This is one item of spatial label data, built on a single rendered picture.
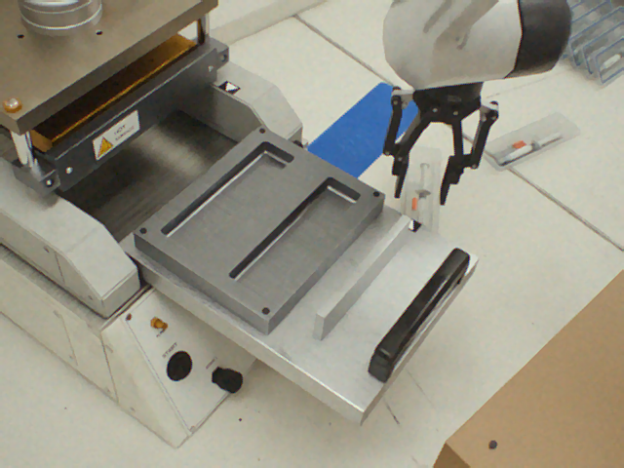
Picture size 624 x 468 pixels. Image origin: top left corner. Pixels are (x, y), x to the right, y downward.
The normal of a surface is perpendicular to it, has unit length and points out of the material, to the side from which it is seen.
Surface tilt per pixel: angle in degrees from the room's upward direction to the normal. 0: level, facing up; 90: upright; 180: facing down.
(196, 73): 90
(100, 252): 41
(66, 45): 0
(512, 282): 0
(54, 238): 0
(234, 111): 90
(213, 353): 65
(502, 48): 82
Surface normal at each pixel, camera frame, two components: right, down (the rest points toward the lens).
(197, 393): 0.77, 0.18
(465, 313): 0.08, -0.63
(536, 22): 0.25, 0.01
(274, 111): 0.59, -0.17
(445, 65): 0.36, 0.75
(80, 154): 0.81, 0.49
